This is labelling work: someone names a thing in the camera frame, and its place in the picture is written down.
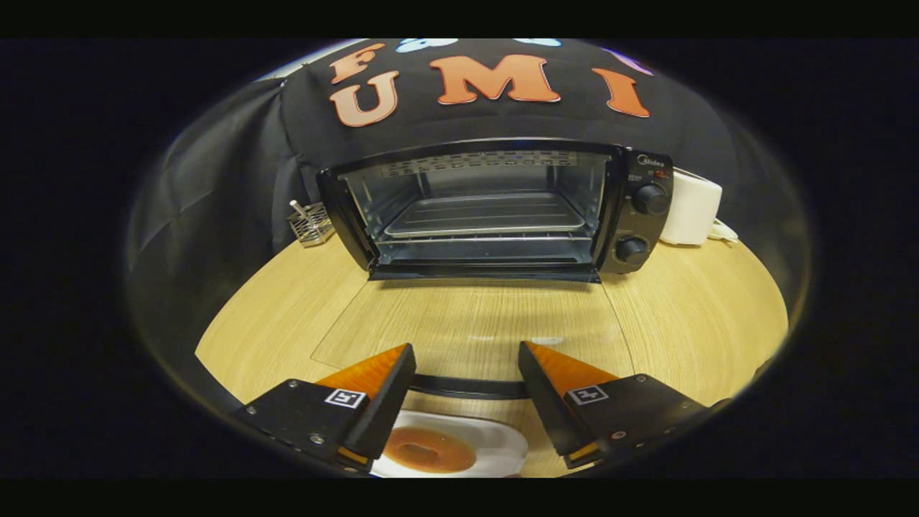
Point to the white bread toaster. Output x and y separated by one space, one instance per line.
689 208

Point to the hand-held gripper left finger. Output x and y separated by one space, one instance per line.
384 409

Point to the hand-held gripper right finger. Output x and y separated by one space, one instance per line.
549 402

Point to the black backdrop cloth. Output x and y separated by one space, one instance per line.
215 179

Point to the black toaster oven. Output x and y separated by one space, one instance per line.
639 215

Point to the metal oven tray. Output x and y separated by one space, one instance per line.
488 215

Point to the round brown bread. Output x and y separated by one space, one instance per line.
452 459

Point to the white plate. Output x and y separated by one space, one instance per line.
502 445

